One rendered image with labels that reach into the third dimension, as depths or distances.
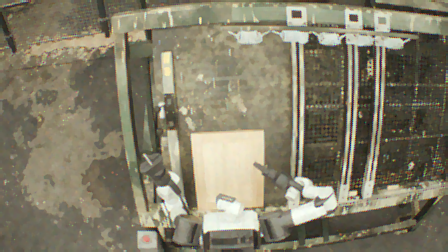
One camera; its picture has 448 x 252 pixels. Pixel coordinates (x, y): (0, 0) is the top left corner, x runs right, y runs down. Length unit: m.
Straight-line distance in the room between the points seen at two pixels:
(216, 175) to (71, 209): 1.73
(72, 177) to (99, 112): 0.73
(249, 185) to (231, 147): 0.26
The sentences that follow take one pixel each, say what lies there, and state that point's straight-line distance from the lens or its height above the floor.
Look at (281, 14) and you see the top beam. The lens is 2.31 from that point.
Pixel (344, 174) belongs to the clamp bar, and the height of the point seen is 1.09.
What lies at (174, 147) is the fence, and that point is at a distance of 2.62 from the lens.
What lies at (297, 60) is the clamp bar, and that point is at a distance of 2.45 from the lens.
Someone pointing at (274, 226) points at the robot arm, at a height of 1.34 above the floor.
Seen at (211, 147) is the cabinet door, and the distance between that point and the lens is 2.63.
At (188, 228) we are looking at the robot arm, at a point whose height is 1.35.
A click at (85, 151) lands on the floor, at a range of 4.28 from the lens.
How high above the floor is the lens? 3.48
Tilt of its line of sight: 56 degrees down
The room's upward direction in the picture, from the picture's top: 3 degrees counter-clockwise
